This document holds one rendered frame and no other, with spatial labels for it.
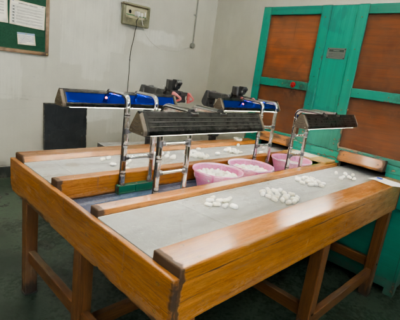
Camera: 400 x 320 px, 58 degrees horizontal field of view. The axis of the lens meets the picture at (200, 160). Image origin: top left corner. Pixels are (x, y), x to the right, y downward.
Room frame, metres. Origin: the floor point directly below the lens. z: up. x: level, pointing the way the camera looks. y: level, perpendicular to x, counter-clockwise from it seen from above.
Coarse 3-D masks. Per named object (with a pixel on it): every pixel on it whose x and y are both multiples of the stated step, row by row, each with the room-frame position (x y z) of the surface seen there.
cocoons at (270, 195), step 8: (296, 176) 1.92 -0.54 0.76; (304, 176) 1.95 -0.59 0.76; (344, 176) 2.08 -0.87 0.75; (352, 176) 2.15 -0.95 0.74; (304, 184) 1.82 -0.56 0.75; (312, 184) 1.81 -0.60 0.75; (320, 184) 1.82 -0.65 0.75; (264, 192) 1.55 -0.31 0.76; (288, 192) 1.61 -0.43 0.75; (208, 200) 1.37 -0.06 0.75; (216, 200) 1.38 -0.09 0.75; (224, 200) 1.39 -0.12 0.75; (272, 200) 1.50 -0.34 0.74; (280, 200) 1.51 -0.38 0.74; (288, 200) 1.48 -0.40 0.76; (296, 200) 1.50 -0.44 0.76
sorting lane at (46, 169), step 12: (252, 144) 2.81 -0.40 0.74; (120, 156) 1.91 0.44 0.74; (180, 156) 2.09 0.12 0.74; (216, 156) 2.22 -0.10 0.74; (228, 156) 2.26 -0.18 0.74; (36, 168) 1.52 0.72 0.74; (48, 168) 1.54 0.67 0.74; (60, 168) 1.56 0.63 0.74; (72, 168) 1.58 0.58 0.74; (84, 168) 1.61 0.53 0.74; (96, 168) 1.63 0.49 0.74; (108, 168) 1.66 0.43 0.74; (48, 180) 1.38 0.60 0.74
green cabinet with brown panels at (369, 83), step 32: (288, 32) 2.82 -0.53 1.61; (320, 32) 2.63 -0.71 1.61; (352, 32) 2.48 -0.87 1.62; (384, 32) 2.35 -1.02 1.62; (256, 64) 2.98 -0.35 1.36; (288, 64) 2.79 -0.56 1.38; (320, 64) 2.60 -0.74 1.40; (352, 64) 2.44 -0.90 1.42; (384, 64) 2.32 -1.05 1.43; (256, 96) 2.94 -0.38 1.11; (288, 96) 2.75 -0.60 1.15; (320, 96) 2.57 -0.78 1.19; (352, 96) 2.41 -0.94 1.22; (384, 96) 2.27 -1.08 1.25; (288, 128) 2.72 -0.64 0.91; (352, 128) 2.39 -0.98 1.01; (384, 128) 2.25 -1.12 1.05
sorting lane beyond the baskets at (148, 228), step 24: (336, 168) 2.33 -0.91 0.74; (216, 192) 1.51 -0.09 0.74; (240, 192) 1.55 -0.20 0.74; (312, 192) 1.70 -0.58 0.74; (120, 216) 1.13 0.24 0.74; (144, 216) 1.16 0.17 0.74; (168, 216) 1.18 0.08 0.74; (192, 216) 1.21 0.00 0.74; (216, 216) 1.24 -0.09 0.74; (240, 216) 1.27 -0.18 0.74; (144, 240) 0.98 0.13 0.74; (168, 240) 1.00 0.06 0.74
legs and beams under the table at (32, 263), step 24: (24, 216) 1.64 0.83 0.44; (384, 216) 2.05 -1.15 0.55; (24, 240) 1.64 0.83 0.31; (24, 264) 1.64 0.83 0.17; (312, 264) 1.47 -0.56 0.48; (24, 288) 1.64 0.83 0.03; (72, 288) 1.27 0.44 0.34; (264, 288) 1.63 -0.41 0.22; (312, 288) 1.45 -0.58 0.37; (360, 288) 2.07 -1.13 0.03; (72, 312) 1.26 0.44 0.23; (96, 312) 1.33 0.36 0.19; (120, 312) 1.39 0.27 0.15; (312, 312) 1.47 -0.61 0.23
